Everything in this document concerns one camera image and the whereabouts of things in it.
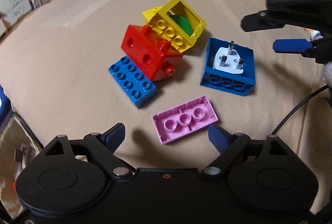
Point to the beige blanket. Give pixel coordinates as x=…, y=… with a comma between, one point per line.
x=54, y=70

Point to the blue square frame brick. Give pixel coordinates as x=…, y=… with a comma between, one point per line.
x=238, y=84

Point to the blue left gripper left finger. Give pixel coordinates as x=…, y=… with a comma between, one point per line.
x=113, y=137

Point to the pink toy brick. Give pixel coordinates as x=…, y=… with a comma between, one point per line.
x=183, y=120

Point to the woven lined basket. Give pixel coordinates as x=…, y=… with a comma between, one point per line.
x=18, y=149

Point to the green round toy piece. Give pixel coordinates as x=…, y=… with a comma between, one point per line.
x=183, y=23

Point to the yellow square frame brick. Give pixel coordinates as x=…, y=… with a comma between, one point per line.
x=158, y=18

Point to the white wall plug charger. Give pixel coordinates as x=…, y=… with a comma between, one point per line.
x=228, y=60

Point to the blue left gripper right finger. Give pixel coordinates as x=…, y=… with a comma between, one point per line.
x=220, y=138

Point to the red long toy brick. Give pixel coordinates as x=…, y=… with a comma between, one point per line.
x=152, y=54

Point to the blue toy brick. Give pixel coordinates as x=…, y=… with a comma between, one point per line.
x=137, y=87

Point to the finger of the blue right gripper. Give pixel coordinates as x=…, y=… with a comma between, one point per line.
x=291, y=45

